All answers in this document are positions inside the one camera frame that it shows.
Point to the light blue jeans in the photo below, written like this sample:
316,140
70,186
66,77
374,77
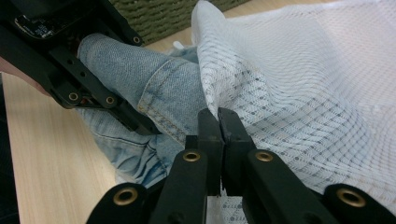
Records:
162,90

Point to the white mesh laundry bag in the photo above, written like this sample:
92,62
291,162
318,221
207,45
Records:
295,93

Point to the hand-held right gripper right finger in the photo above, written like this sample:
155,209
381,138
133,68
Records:
258,180

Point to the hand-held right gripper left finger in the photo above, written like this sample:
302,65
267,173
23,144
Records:
193,174

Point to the green woven basket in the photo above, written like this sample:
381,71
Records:
174,15

